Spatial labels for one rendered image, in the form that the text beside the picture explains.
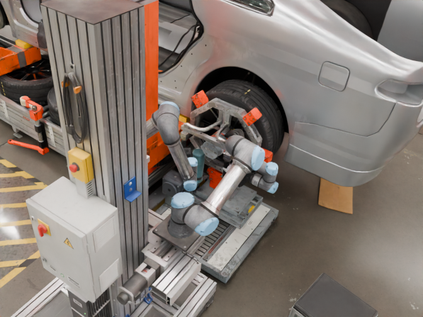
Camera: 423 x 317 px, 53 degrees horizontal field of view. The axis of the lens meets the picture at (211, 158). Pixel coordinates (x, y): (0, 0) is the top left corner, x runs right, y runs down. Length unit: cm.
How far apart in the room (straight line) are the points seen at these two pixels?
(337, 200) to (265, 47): 177
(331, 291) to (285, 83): 133
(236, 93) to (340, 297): 144
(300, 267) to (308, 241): 28
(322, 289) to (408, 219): 149
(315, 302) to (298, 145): 99
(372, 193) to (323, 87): 179
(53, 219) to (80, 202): 13
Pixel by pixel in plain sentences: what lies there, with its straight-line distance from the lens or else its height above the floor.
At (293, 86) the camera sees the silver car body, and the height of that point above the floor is 132.
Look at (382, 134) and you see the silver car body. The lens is 266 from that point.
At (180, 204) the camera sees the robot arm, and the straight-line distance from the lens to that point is 212.
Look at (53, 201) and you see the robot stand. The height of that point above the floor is 123.
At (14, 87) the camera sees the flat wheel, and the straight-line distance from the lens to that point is 436.
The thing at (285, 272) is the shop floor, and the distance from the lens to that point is 327.
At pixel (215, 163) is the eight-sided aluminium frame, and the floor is 62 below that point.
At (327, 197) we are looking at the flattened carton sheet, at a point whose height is 1.
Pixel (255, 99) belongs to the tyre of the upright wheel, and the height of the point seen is 115.
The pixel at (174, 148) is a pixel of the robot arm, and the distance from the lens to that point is 226.
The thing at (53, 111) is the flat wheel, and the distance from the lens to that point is 395.
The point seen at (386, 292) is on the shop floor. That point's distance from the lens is 345.
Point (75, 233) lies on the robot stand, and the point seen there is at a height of 123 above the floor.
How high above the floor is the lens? 256
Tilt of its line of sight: 39 degrees down
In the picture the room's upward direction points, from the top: 6 degrees clockwise
